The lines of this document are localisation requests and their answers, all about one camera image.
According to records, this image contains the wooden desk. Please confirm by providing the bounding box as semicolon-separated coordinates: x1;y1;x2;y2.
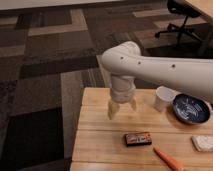
184;0;213;24

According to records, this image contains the dark blue patterned bowl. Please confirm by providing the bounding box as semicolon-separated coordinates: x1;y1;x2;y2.
172;94;211;125

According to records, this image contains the black office chair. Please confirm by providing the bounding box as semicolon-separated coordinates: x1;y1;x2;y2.
154;0;204;48

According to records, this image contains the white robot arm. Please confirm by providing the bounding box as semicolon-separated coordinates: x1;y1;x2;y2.
100;41;213;119

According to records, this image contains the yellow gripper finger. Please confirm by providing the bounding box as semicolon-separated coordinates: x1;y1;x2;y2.
108;100;120;120
130;99;137;111

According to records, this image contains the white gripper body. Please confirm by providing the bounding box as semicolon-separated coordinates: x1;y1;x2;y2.
110;75;135;103

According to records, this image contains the dark rectangular snack packet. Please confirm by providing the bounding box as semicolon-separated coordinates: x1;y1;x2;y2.
124;132;152;146

